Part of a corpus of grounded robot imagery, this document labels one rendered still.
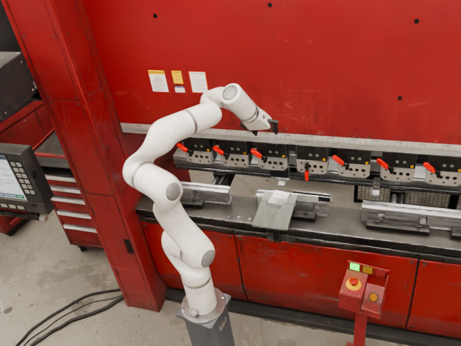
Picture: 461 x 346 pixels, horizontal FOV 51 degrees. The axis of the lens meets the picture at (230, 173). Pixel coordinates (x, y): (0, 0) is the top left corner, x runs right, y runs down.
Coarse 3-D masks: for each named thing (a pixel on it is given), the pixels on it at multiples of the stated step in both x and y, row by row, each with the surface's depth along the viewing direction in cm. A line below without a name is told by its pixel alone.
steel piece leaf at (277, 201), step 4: (272, 196) 255; (276, 196) 254; (280, 196) 254; (284, 196) 254; (268, 200) 253; (272, 200) 252; (276, 200) 252; (280, 200) 251; (284, 200) 251; (268, 204) 249; (272, 204) 247; (276, 204) 250; (280, 204) 249; (280, 208) 247
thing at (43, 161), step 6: (42, 162) 270; (48, 162) 269; (54, 162) 268; (60, 162) 268; (66, 162) 267; (42, 168) 276; (48, 168) 275; (54, 168) 275; (60, 168) 274; (66, 168) 263; (48, 174) 271; (54, 174) 270; (60, 174) 269; (66, 174) 268; (72, 174) 268
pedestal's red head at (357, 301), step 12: (348, 264) 236; (360, 264) 233; (348, 276) 235; (360, 276) 234; (360, 288) 229; (372, 288) 233; (384, 288) 224; (348, 300) 229; (360, 300) 225; (384, 300) 233; (360, 312) 231; (372, 312) 227
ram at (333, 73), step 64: (128, 0) 209; (192, 0) 200; (256, 0) 192; (320, 0) 185; (384, 0) 178; (448, 0) 172; (128, 64) 230; (192, 64) 220; (256, 64) 210; (320, 64) 201; (384, 64) 193; (448, 64) 186; (128, 128) 257; (320, 128) 221; (384, 128) 211; (448, 128) 203
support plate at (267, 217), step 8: (264, 192) 258; (272, 192) 258; (264, 200) 253; (288, 200) 251; (264, 208) 249; (272, 208) 248; (288, 208) 246; (256, 216) 245; (264, 216) 244; (272, 216) 243; (280, 216) 242; (288, 216) 242; (256, 224) 240; (264, 224) 239; (272, 224) 238; (280, 224) 238; (288, 224) 237
